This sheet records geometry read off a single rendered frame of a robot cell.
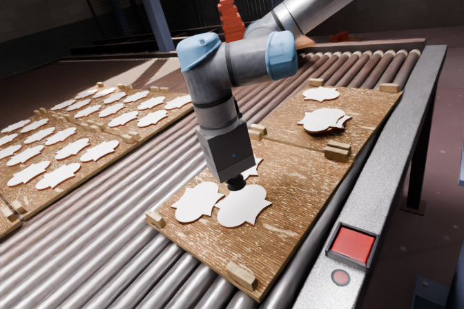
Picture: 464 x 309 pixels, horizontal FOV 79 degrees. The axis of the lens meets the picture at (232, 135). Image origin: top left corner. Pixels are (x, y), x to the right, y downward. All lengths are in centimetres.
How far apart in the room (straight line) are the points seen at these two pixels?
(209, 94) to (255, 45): 11
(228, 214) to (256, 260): 13
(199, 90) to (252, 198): 30
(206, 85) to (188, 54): 6
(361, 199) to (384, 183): 8
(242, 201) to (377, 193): 30
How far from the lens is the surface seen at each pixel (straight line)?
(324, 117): 89
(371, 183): 73
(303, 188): 69
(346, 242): 59
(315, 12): 57
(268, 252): 58
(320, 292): 55
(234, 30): 158
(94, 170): 106
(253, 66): 45
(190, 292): 60
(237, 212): 65
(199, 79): 47
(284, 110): 103
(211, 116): 49
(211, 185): 74
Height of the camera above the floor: 140
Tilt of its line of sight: 29 degrees down
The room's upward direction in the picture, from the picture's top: 15 degrees counter-clockwise
